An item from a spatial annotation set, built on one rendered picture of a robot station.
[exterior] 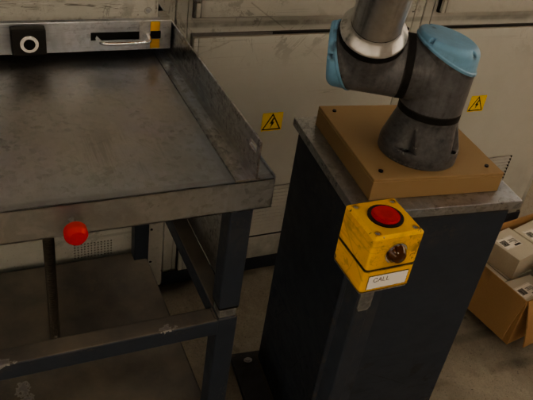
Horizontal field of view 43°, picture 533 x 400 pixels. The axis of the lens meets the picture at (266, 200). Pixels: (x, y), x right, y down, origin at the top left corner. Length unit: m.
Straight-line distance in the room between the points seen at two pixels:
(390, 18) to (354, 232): 0.36
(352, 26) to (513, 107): 1.25
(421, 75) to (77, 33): 0.63
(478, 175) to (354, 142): 0.24
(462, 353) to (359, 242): 1.23
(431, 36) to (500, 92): 1.07
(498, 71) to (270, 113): 0.76
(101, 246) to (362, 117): 0.87
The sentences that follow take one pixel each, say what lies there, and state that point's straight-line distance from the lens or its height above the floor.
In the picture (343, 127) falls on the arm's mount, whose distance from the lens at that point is 1.33.
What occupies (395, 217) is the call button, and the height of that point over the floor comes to 0.91.
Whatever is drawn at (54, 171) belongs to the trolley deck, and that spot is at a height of 0.85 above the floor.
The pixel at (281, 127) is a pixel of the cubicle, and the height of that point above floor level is 0.53.
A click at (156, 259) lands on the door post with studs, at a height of 0.11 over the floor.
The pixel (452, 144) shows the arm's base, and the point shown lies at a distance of 1.27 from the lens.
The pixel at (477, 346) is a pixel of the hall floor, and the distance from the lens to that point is 2.14.
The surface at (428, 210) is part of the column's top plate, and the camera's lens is 1.24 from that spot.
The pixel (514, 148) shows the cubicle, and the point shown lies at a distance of 2.44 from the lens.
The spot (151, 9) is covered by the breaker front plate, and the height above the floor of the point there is 0.94.
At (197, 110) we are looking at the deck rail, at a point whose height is 0.85.
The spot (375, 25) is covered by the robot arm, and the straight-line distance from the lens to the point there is 1.10.
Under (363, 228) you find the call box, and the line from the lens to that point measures 0.89.
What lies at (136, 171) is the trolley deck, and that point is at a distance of 1.02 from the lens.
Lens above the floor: 1.41
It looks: 35 degrees down
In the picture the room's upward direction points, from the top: 9 degrees clockwise
